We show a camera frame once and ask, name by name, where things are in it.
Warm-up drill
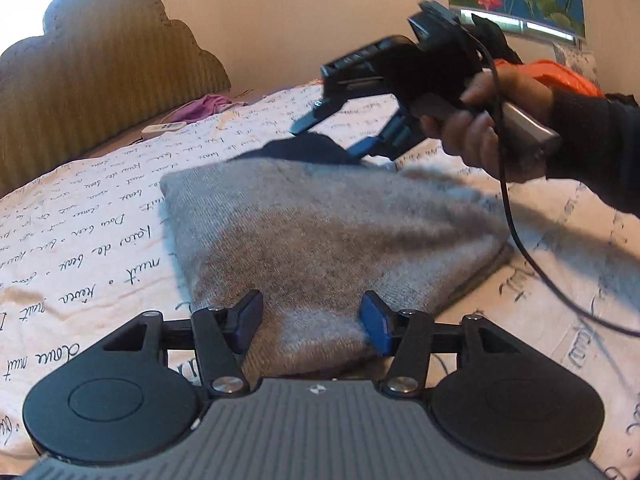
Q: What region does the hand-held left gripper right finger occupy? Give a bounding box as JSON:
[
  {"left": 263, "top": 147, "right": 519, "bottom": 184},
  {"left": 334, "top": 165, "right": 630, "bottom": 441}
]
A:
[{"left": 360, "top": 290, "right": 507, "bottom": 400}]

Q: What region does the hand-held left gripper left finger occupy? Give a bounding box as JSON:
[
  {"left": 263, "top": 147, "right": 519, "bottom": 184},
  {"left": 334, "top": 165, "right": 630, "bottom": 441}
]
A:
[{"left": 102, "top": 290, "right": 264, "bottom": 398}]

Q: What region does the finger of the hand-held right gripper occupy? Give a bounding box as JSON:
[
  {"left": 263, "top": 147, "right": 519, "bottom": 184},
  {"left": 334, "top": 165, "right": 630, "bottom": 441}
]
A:
[
  {"left": 290, "top": 96, "right": 348, "bottom": 136},
  {"left": 346, "top": 109, "right": 426, "bottom": 162}
]

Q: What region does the grey knit sweater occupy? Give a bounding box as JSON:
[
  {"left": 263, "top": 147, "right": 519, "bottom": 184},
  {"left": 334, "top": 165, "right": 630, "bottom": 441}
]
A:
[{"left": 160, "top": 156, "right": 513, "bottom": 378}]

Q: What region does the person's right forearm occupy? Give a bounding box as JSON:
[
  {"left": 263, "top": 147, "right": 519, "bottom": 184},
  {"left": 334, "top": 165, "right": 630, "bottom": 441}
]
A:
[{"left": 544, "top": 87, "right": 640, "bottom": 223}]

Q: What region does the purple cloth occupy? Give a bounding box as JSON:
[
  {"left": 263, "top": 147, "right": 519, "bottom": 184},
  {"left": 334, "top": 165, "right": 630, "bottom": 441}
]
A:
[{"left": 170, "top": 93, "right": 247, "bottom": 122}]

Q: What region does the white remote control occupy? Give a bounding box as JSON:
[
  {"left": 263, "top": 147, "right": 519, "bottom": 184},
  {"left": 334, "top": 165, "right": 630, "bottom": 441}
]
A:
[{"left": 141, "top": 120, "right": 188, "bottom": 137}]

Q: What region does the script printed pillow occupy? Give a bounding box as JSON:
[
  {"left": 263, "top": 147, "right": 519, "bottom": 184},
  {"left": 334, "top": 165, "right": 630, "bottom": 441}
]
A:
[{"left": 551, "top": 41, "right": 602, "bottom": 92}]

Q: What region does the script printed white blanket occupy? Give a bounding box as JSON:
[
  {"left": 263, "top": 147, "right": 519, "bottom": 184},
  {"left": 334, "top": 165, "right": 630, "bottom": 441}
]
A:
[{"left": 0, "top": 80, "right": 640, "bottom": 480}]

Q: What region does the olive striped padded headboard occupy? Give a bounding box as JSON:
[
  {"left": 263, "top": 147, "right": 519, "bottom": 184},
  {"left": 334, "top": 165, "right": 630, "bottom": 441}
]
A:
[{"left": 0, "top": 0, "right": 232, "bottom": 197}]

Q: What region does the orange wrist strap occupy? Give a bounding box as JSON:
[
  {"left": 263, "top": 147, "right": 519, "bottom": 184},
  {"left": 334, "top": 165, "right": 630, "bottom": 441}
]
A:
[{"left": 494, "top": 58, "right": 605, "bottom": 98}]

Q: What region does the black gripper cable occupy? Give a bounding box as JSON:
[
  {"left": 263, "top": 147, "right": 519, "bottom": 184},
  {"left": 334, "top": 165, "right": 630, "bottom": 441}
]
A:
[{"left": 470, "top": 35, "right": 640, "bottom": 338}]

